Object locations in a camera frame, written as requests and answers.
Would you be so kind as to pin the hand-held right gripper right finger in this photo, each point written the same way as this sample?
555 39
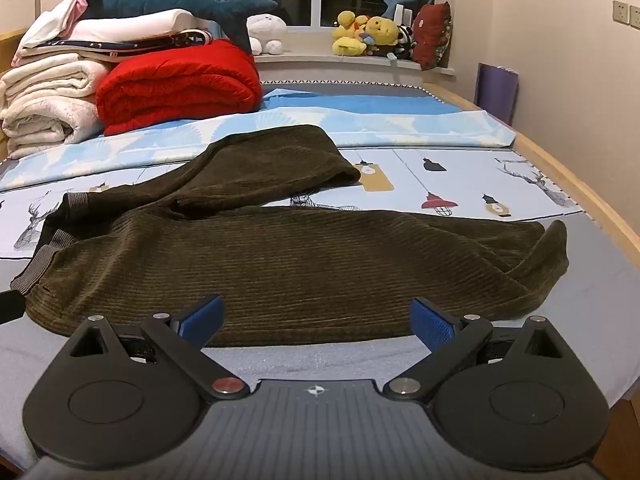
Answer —
430 322

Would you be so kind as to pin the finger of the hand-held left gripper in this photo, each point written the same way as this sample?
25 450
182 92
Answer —
11 307

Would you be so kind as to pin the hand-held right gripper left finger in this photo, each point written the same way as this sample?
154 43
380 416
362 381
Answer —
202 317

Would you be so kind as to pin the printed lamp and deer sheet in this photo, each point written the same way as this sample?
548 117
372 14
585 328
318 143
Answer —
450 175

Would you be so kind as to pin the blue white patterned blanket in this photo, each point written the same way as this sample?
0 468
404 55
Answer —
375 120

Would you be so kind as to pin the red folded blanket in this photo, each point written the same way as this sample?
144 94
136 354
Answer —
175 85

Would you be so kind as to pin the purple board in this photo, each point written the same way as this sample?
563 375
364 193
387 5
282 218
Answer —
496 92

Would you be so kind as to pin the navy patterned folded blanket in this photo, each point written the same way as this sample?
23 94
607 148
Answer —
150 43

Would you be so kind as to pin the black white striped plush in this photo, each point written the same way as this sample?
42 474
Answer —
406 40

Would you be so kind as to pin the red patterned cushion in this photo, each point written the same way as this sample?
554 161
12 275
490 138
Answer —
432 35

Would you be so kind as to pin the pink and white cloth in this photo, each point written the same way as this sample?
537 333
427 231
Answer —
55 20

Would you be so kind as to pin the yellow bear plush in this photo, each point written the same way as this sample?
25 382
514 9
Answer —
382 32

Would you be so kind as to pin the white round plush toy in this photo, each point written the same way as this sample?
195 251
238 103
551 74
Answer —
267 27

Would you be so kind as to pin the yellow duck plush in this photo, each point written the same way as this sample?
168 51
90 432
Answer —
347 35

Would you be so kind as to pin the white folded pillow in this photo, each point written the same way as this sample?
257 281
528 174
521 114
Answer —
145 22

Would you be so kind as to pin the blue shark plush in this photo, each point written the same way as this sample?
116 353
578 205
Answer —
165 2

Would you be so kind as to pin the wall socket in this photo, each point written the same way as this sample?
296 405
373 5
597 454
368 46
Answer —
620 11
635 16

